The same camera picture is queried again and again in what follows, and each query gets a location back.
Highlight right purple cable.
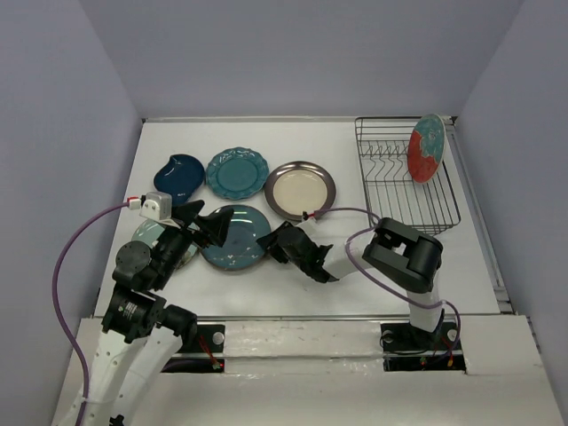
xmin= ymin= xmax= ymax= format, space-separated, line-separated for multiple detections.
xmin=304 ymin=207 xmax=462 ymax=359

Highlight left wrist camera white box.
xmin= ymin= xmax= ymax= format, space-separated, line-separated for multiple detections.
xmin=139 ymin=192 xmax=172 ymax=222

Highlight purple cable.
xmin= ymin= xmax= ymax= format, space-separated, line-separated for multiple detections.
xmin=304 ymin=207 xmax=462 ymax=359
xmin=51 ymin=196 xmax=143 ymax=426

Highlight teal scalloped plate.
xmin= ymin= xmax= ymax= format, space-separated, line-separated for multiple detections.
xmin=205 ymin=146 xmax=270 ymax=201

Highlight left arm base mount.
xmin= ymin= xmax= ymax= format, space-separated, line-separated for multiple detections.
xmin=162 ymin=323 xmax=225 ymax=374

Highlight dark wire dish rack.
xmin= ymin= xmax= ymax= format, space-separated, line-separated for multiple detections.
xmin=354 ymin=117 xmax=461 ymax=235

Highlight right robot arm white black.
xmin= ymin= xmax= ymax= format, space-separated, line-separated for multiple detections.
xmin=256 ymin=217 xmax=444 ymax=348

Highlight blue plate white blossoms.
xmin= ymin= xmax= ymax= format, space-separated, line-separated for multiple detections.
xmin=201 ymin=204 xmax=272 ymax=272

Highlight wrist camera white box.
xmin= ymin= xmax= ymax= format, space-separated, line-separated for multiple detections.
xmin=296 ymin=212 xmax=319 ymax=235
xmin=139 ymin=192 xmax=172 ymax=222

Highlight pale green flower plate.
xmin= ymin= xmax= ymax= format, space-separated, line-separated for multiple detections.
xmin=131 ymin=219 xmax=201 ymax=270

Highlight red teal floral plate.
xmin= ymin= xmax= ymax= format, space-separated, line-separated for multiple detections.
xmin=407 ymin=114 xmax=446 ymax=184

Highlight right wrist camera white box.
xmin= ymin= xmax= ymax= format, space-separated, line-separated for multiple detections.
xmin=296 ymin=212 xmax=319 ymax=235

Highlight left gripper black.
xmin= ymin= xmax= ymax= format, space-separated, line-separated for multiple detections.
xmin=153 ymin=198 xmax=235 ymax=288

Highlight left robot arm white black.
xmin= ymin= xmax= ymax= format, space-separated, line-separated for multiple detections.
xmin=52 ymin=192 xmax=234 ymax=425

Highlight dark blue curved dish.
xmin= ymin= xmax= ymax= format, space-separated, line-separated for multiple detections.
xmin=154 ymin=154 xmax=205 ymax=205

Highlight cream plate brown rim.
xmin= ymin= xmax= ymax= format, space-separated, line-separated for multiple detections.
xmin=264 ymin=161 xmax=336 ymax=222

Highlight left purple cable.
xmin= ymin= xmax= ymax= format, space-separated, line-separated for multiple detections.
xmin=51 ymin=196 xmax=143 ymax=426

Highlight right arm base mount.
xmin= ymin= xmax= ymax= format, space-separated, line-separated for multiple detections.
xmin=379 ymin=321 xmax=466 ymax=373

